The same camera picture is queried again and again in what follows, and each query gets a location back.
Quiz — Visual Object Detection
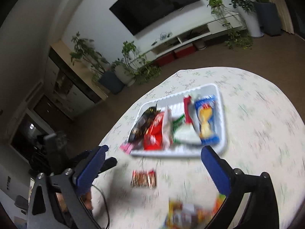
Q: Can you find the trailing green vine plant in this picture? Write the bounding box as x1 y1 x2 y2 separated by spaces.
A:
121 41 161 84

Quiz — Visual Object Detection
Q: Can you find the red storage box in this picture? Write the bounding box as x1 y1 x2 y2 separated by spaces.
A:
174 44 197 58
155 52 176 67

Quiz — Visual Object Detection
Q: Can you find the pink snack packet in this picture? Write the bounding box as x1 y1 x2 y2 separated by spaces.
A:
119 142 137 154

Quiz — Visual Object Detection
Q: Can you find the person's left hand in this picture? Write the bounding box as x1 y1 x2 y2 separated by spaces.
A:
56 188 94 211

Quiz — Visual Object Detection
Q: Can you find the black wall television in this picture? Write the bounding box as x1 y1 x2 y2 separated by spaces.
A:
110 0 199 35

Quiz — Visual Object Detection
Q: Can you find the plant in white tall pot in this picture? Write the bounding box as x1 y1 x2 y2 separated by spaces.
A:
229 0 264 38

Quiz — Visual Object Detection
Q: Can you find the tall plant in dark pot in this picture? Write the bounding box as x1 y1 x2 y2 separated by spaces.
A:
70 31 125 95

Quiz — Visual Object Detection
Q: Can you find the hanging vine plant on console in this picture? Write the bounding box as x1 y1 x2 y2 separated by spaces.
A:
207 0 253 50

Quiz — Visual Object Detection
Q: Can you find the small red-brown chocolate packet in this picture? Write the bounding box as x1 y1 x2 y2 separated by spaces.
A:
131 170 157 188

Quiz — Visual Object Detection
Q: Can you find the left red storage box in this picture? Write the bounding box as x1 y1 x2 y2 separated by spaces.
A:
155 52 176 67

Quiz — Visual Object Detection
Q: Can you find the blue Tipo cake packet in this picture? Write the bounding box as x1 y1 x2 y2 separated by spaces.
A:
194 95 219 145

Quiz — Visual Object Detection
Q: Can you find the red Mylikes chocolate bag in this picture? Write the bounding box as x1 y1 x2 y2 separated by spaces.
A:
143 112 164 151

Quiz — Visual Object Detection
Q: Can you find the beige curtain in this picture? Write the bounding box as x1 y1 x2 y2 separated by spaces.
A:
270 0 294 34

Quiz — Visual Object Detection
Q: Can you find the pale green white snack bag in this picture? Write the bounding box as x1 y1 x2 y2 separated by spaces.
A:
173 96 202 146

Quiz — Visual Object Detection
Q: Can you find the plant in white ribbed pot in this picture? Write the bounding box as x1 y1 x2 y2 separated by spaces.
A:
111 59 136 87

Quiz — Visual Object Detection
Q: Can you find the large leaf plant dark pot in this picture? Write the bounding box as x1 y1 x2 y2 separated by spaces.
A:
254 0 281 36

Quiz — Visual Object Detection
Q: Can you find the white wooden cabinet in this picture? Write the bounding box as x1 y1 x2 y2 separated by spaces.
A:
9 40 109 162

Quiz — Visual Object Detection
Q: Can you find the green candy packet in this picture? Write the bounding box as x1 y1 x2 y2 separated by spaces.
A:
172 114 185 134

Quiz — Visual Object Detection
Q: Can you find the white TV console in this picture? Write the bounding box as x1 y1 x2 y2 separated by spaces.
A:
140 12 244 60

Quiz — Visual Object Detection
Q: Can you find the right red storage box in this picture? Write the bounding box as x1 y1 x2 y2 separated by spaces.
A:
174 44 197 58

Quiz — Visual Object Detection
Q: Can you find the white plastic tray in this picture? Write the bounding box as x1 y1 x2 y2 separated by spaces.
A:
128 83 227 158

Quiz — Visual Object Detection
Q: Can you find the black nut snack bag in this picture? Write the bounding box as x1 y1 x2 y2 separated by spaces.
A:
128 104 158 143

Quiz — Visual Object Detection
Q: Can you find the orange snack bag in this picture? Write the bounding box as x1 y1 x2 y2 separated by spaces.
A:
209 193 226 219

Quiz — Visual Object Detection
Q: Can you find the red white fruit candy packet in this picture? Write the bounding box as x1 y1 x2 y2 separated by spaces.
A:
163 199 214 228

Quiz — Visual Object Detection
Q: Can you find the small white pot under console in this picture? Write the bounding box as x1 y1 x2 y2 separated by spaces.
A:
193 39 207 51

